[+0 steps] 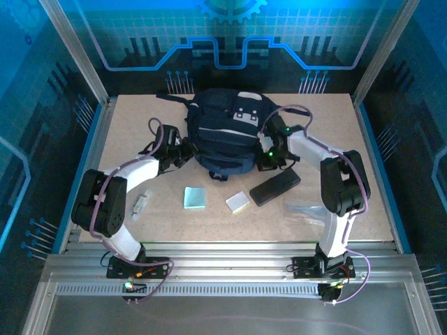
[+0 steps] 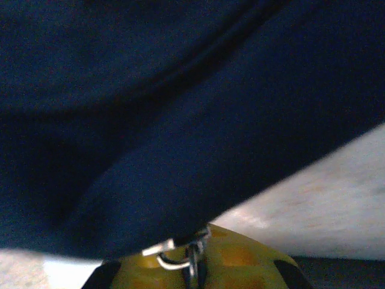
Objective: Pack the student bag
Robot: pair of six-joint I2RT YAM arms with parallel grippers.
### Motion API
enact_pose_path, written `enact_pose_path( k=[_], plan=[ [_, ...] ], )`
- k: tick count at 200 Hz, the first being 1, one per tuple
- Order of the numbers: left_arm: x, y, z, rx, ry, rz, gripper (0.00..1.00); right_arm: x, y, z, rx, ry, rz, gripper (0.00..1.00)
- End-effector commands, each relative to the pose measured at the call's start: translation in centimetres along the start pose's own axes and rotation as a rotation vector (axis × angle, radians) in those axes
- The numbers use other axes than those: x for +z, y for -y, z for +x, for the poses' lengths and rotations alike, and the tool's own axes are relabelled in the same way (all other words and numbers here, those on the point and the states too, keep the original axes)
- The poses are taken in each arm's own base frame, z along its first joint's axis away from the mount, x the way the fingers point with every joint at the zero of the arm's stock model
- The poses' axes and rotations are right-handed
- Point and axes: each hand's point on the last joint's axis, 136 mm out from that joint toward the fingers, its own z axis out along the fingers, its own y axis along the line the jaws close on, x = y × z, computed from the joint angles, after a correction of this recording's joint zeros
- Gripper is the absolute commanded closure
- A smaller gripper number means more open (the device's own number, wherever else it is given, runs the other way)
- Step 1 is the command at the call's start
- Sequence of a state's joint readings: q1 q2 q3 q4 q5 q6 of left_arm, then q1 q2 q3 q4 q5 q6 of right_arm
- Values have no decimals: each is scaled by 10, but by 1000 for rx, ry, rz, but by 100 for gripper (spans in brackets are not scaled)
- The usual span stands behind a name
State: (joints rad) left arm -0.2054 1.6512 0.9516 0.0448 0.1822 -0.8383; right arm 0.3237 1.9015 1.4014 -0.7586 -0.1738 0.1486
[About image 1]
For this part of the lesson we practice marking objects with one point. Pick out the small clear plastic item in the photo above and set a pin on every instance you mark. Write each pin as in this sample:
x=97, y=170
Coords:
x=141, y=206

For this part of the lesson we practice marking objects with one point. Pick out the black controller board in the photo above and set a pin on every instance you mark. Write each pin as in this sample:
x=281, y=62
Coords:
x=134, y=291
x=330, y=293

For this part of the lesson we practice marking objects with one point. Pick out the grey metal panel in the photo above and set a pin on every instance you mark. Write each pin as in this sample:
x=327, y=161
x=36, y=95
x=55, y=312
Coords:
x=223, y=314

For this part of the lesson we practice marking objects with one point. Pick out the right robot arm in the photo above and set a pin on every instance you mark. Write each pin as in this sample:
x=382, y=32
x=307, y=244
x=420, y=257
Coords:
x=342, y=181

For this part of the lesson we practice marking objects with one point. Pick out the aluminium frame rail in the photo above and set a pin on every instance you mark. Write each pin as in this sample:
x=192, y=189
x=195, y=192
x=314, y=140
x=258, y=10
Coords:
x=227, y=261

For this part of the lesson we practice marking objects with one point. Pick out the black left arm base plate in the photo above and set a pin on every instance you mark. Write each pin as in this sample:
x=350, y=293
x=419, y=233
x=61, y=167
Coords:
x=157, y=268

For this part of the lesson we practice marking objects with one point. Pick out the navy blue backpack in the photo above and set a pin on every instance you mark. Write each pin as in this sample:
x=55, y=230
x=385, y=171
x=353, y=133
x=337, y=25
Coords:
x=223, y=132

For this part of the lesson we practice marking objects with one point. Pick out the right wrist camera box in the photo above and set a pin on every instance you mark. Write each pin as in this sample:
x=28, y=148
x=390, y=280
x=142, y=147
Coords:
x=266, y=139

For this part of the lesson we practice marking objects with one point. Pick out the clear plastic bag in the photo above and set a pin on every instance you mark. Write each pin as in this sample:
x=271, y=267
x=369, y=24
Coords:
x=307, y=213

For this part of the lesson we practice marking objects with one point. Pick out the light blue sticky note pad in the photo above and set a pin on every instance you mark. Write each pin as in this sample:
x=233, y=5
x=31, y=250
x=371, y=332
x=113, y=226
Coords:
x=195, y=197

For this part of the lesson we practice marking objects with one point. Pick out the aluminium frame post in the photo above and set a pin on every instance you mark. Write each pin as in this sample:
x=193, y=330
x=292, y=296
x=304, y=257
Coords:
x=384, y=52
x=77, y=56

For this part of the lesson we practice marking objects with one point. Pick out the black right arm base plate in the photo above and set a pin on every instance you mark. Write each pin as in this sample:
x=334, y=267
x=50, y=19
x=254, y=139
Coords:
x=304, y=267

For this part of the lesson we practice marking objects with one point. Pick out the black pencil case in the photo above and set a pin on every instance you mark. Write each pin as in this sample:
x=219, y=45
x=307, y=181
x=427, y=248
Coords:
x=276, y=186

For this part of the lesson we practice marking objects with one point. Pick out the white sticky note pad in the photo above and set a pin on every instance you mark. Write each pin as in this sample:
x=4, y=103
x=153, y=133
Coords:
x=238, y=201

